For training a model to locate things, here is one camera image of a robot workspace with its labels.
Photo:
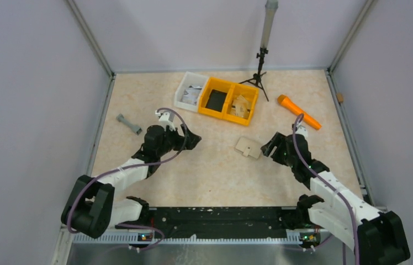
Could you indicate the white plastic bin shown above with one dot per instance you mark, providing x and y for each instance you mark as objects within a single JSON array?
[{"x": 189, "y": 79}]

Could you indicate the grey dumbbell-shaped part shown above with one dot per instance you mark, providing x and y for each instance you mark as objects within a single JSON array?
[{"x": 133, "y": 127}]

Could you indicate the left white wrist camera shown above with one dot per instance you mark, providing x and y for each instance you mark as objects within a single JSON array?
[{"x": 165, "y": 119}]

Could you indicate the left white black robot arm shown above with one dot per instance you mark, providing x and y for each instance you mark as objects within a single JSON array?
[{"x": 91, "y": 209}]

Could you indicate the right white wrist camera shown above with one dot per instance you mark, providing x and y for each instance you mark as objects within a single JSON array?
[{"x": 301, "y": 130}]

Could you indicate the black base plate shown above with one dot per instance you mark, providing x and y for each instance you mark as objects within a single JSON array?
[{"x": 247, "y": 222}]

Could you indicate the black tripod with grey pole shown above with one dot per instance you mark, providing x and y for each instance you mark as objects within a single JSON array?
[{"x": 271, "y": 7}]

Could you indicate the papers in white bin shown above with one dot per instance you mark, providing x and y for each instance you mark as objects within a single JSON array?
[{"x": 191, "y": 94}]

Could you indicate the yellow bin with beige parts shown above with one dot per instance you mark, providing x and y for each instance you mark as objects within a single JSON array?
[{"x": 251, "y": 94}]

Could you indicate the beige card holder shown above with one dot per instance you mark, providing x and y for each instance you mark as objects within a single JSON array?
[{"x": 248, "y": 147}]

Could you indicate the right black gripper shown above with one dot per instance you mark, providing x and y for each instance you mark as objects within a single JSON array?
[{"x": 279, "y": 140}]

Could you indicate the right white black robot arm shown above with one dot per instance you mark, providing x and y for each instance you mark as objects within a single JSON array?
[{"x": 375, "y": 236}]

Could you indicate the beige parts in bin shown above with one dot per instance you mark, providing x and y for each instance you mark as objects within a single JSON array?
[{"x": 240, "y": 107}]

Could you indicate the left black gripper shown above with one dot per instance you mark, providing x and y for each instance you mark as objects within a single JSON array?
[{"x": 181, "y": 140}]

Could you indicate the grey slotted cable duct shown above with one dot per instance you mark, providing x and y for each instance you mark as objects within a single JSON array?
[{"x": 134, "y": 238}]

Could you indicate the orange flashlight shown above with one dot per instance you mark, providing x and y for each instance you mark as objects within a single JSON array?
[{"x": 286, "y": 102}]

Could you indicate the black pad in bin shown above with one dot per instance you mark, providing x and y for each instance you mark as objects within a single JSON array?
[{"x": 216, "y": 100}]

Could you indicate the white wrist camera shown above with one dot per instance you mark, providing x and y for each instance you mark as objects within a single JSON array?
[
  {"x": 301, "y": 130},
  {"x": 165, "y": 119}
]

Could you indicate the yellow bin with black pad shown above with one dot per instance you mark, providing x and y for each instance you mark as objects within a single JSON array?
[{"x": 218, "y": 84}]

